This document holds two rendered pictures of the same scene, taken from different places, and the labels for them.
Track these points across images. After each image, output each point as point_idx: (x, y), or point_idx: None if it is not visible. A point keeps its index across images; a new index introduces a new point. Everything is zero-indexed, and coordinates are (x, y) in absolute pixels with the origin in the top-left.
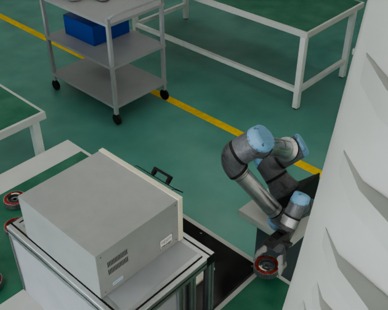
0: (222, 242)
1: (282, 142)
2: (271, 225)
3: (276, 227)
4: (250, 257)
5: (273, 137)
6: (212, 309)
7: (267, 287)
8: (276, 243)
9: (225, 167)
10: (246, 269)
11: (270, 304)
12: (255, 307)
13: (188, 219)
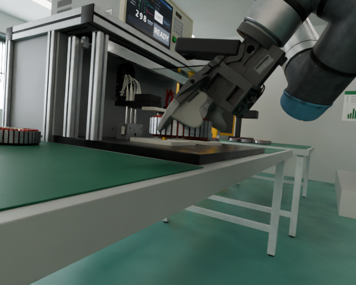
0: (239, 159)
1: None
2: (281, 95)
3: (285, 98)
4: (226, 165)
5: None
6: (91, 139)
7: (148, 164)
8: (190, 43)
9: None
10: (185, 151)
11: (97, 162)
12: (92, 156)
13: (259, 156)
